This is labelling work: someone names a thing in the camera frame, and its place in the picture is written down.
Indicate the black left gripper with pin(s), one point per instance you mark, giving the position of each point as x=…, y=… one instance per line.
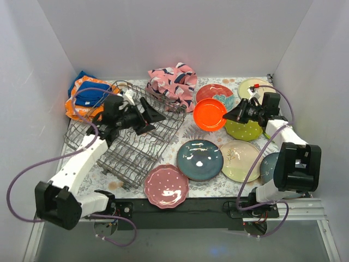
x=140, y=119

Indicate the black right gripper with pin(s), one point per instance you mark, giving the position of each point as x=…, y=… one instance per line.
x=242, y=111

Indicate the small orange plate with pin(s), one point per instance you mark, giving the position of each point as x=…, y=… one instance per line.
x=208, y=114

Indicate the dark teal plate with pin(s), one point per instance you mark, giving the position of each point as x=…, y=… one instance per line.
x=199, y=160

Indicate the pink dotted plate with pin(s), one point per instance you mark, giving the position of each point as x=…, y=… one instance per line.
x=166, y=187

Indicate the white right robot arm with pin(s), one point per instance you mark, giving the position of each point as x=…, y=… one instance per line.
x=298, y=166

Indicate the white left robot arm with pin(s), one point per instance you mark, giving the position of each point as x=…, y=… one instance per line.
x=56, y=200

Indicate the olive green dotted plate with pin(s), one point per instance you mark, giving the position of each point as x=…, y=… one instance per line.
x=246, y=132

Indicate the red plate with teal flower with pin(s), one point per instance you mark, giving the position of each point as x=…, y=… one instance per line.
x=217, y=92

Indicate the cream plate at back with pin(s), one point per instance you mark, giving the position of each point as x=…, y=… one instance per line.
x=264, y=87

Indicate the floral tablecloth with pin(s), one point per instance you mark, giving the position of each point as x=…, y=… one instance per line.
x=220, y=186

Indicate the lime green plate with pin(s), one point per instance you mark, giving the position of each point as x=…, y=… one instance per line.
x=268, y=136

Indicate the cream and green plate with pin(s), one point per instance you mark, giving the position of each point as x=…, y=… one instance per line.
x=238, y=158

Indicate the pink patterned cloth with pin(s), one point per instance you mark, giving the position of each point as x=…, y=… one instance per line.
x=177, y=84

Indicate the grey blue plate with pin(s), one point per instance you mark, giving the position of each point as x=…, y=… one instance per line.
x=267, y=167

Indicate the orange and blue cloth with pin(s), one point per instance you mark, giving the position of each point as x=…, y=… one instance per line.
x=86, y=94

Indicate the black base bar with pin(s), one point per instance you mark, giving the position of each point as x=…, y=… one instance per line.
x=193, y=213

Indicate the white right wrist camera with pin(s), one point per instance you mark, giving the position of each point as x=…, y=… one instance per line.
x=254, y=92

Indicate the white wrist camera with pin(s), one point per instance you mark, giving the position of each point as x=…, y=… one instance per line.
x=254, y=92
x=128, y=97

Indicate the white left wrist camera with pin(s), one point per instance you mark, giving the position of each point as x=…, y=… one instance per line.
x=128, y=97

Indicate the grey wire dish rack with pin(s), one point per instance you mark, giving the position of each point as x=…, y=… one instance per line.
x=131, y=157

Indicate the aluminium rail frame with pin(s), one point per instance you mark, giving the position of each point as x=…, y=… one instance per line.
x=300, y=233

